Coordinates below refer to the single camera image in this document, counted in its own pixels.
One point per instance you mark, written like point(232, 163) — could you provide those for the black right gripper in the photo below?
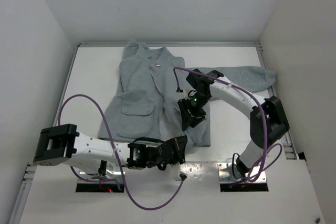
point(192, 118)

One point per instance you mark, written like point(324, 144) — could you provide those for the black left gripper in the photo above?
point(179, 144)

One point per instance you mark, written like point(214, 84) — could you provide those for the grey zip jacket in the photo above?
point(146, 90)

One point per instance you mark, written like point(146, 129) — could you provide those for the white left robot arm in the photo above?
point(65, 145)

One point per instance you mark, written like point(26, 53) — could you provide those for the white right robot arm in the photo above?
point(268, 121)

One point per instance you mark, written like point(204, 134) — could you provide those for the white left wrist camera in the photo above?
point(175, 172)

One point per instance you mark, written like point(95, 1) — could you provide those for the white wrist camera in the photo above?
point(188, 93)
point(175, 172)

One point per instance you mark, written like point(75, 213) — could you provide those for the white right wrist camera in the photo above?
point(188, 93)

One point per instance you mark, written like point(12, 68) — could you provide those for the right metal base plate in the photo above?
point(226, 175)

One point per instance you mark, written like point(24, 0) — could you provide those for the metal base plate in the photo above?
point(96, 175)
point(226, 175)

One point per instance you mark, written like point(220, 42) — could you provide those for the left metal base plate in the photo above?
point(96, 175)

